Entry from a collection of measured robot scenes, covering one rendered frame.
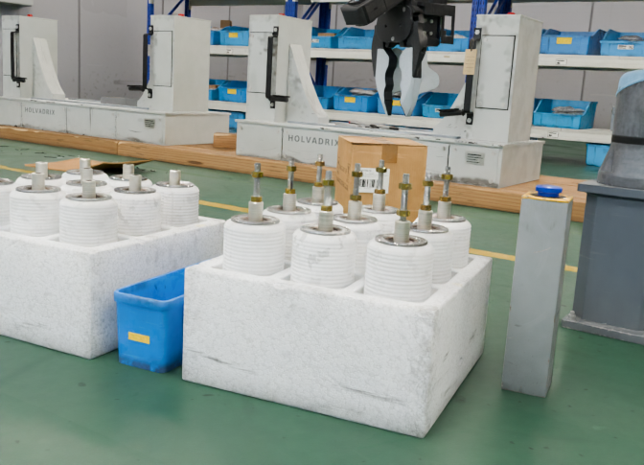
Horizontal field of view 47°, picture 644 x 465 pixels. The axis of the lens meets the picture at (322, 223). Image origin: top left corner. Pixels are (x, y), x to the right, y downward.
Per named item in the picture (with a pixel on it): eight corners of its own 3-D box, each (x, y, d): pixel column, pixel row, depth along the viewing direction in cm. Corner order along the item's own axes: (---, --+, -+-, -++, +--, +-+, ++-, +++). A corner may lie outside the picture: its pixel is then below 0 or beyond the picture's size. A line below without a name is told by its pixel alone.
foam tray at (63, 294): (83, 274, 173) (83, 197, 169) (224, 304, 156) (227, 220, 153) (-70, 315, 138) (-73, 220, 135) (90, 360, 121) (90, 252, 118)
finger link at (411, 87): (447, 114, 102) (444, 46, 102) (415, 114, 99) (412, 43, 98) (431, 117, 105) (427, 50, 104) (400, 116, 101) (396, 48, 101)
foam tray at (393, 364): (291, 315, 151) (295, 228, 148) (483, 353, 136) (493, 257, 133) (180, 380, 116) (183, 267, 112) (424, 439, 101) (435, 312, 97)
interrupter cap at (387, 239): (367, 244, 104) (368, 240, 104) (382, 235, 111) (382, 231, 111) (421, 251, 101) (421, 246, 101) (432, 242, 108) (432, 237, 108)
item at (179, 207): (169, 265, 157) (170, 180, 154) (206, 272, 153) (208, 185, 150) (138, 274, 149) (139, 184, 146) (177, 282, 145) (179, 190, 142)
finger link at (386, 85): (414, 116, 108) (424, 51, 105) (382, 115, 104) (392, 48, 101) (400, 111, 110) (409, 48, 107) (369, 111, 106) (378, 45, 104)
